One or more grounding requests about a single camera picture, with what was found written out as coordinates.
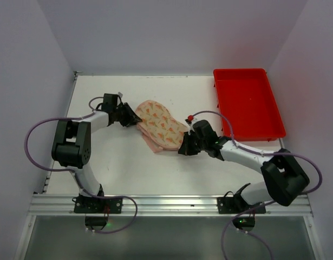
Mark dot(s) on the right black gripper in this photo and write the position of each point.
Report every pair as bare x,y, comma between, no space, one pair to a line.
190,142

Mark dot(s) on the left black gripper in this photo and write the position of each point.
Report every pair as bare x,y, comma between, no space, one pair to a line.
125,115

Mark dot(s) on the floral mesh laundry bag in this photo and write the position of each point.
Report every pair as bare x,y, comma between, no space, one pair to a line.
159,129

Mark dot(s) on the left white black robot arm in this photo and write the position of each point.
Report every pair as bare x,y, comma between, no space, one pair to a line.
72,145

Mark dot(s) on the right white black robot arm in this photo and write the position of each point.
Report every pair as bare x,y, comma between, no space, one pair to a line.
284,178

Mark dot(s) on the red plastic tray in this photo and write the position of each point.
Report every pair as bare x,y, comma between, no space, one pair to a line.
246,99

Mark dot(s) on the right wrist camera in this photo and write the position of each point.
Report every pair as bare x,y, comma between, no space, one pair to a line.
190,120

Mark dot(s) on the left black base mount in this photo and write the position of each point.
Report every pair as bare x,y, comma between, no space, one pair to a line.
96,210

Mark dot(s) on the aluminium mounting rail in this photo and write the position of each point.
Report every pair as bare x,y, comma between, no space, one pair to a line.
176,206

